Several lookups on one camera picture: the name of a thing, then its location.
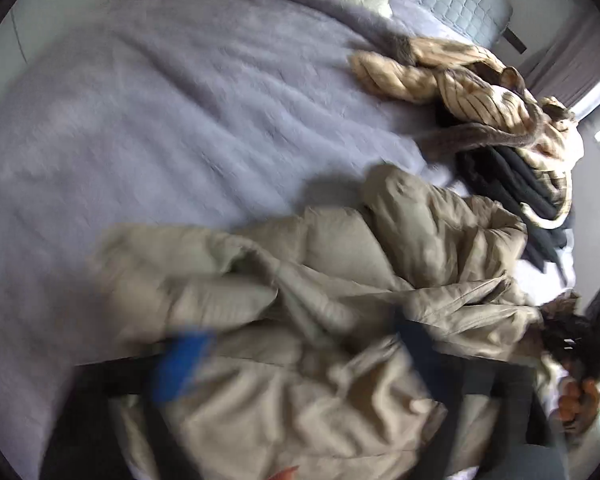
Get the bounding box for grey curtain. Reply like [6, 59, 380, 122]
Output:
[522, 10, 600, 116]

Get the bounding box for black folded clothes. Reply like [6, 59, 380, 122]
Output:
[437, 105, 576, 281]

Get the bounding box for grey quilted headboard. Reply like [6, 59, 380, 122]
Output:
[420, 0, 513, 51]

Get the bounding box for beige puffer jacket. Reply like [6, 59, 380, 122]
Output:
[87, 162, 556, 480]

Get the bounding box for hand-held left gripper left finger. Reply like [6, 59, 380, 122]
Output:
[40, 332, 216, 480]

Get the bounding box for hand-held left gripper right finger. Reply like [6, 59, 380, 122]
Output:
[394, 310, 571, 480]

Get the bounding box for beige striped robe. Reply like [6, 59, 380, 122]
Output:
[349, 35, 586, 228]

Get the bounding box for person's right hand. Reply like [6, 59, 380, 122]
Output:
[552, 377, 600, 436]

